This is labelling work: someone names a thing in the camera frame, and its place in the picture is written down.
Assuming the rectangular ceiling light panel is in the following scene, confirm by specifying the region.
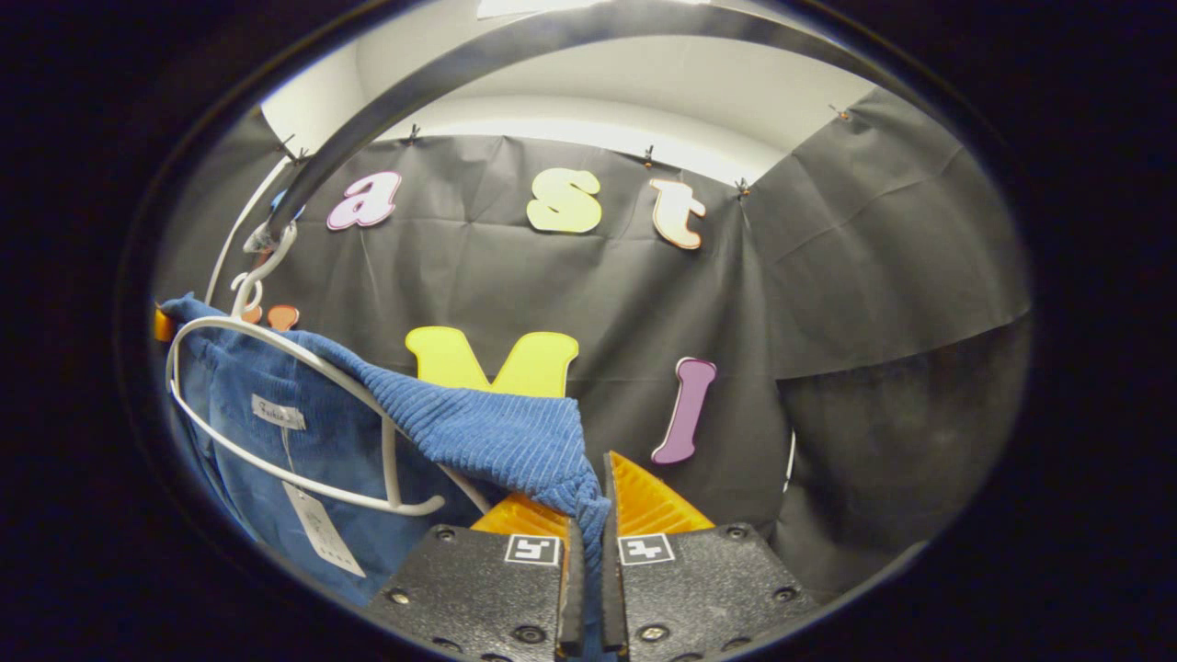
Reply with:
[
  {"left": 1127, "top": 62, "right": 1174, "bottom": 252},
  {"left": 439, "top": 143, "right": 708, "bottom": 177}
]
[{"left": 476, "top": 0, "right": 594, "bottom": 19}]

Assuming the blue corduroy shirt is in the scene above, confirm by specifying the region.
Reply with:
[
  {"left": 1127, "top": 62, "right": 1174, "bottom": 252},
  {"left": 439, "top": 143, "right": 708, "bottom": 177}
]
[{"left": 161, "top": 292, "right": 612, "bottom": 662}]

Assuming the row of small black clips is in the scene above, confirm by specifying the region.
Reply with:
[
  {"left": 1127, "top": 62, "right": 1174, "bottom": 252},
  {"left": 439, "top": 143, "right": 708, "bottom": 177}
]
[{"left": 276, "top": 103, "right": 851, "bottom": 199}]

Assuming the black metal clothes rack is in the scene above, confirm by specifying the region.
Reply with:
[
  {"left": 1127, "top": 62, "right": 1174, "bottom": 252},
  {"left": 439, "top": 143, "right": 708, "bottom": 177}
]
[{"left": 265, "top": 0, "right": 930, "bottom": 242}]

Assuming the black backdrop cloth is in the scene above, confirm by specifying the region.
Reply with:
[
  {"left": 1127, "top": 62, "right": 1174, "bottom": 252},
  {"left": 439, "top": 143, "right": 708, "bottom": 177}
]
[{"left": 152, "top": 87, "right": 1033, "bottom": 603}]

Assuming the white wire clothes hanger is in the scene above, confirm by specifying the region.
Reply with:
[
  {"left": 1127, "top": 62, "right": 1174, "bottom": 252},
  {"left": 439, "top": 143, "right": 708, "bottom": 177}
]
[{"left": 166, "top": 219, "right": 493, "bottom": 518}]

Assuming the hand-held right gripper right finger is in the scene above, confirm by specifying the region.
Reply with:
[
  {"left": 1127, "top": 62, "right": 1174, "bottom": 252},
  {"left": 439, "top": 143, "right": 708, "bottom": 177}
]
[{"left": 601, "top": 451, "right": 821, "bottom": 661}]

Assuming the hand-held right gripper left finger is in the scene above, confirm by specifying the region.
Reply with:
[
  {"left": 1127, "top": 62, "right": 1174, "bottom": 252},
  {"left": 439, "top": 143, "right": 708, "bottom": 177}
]
[{"left": 366, "top": 492, "right": 587, "bottom": 662}]

